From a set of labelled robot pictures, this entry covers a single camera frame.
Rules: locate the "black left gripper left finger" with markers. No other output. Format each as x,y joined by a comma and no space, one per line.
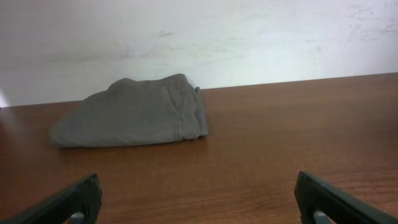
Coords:
80,202

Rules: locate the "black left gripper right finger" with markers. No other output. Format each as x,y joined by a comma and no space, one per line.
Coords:
320,202

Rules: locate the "folded grey shorts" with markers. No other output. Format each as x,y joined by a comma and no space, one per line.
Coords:
132,113

